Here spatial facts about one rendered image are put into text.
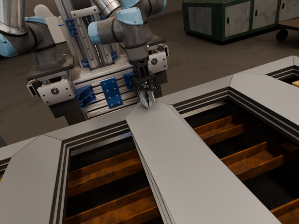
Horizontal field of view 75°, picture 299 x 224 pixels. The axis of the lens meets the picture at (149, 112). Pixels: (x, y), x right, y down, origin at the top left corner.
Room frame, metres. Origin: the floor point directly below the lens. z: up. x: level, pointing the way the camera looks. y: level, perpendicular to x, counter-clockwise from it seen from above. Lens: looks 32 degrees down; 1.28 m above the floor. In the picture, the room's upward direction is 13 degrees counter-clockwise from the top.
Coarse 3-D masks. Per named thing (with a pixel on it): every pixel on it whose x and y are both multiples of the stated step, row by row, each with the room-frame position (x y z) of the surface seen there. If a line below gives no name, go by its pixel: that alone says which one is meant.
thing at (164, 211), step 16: (208, 96) 0.70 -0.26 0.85; (224, 96) 0.70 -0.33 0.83; (240, 96) 0.65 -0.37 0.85; (176, 112) 0.61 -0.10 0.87; (256, 112) 0.55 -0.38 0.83; (272, 112) 0.49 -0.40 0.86; (112, 128) 0.62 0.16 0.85; (128, 128) 0.62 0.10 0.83; (192, 128) 0.50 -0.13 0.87; (288, 128) 0.42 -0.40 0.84; (64, 144) 0.59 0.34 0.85; (80, 144) 0.59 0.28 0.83; (64, 160) 0.51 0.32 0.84; (144, 160) 0.42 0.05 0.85; (64, 176) 0.44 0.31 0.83; (64, 192) 0.38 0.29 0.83; (160, 192) 0.29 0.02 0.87; (64, 208) 0.33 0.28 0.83; (160, 208) 0.27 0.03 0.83
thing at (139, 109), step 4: (152, 104) 0.71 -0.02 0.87; (156, 104) 0.70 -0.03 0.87; (160, 104) 0.69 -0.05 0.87; (136, 108) 0.70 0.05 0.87; (140, 108) 0.70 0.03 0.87; (144, 108) 0.69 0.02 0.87; (148, 108) 0.68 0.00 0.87; (132, 112) 0.68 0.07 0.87; (136, 112) 0.67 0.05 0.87; (128, 116) 0.65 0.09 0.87
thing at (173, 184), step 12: (204, 156) 0.37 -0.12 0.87; (216, 156) 0.36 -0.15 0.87; (180, 168) 0.35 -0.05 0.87; (192, 168) 0.34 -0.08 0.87; (204, 168) 0.33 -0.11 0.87; (216, 168) 0.32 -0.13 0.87; (228, 168) 0.31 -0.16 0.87; (156, 180) 0.33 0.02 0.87; (168, 180) 0.32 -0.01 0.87; (180, 180) 0.31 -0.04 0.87; (192, 180) 0.30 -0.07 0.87; (204, 180) 0.29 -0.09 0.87; (168, 192) 0.28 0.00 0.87; (180, 192) 0.28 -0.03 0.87
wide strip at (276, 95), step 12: (240, 84) 0.71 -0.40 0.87; (252, 84) 0.69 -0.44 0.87; (264, 84) 0.67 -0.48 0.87; (276, 84) 0.65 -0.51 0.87; (288, 84) 0.63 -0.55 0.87; (252, 96) 0.60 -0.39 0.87; (264, 96) 0.58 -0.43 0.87; (276, 96) 0.57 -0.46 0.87; (288, 96) 0.55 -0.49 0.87; (276, 108) 0.50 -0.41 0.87; (288, 108) 0.49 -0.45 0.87
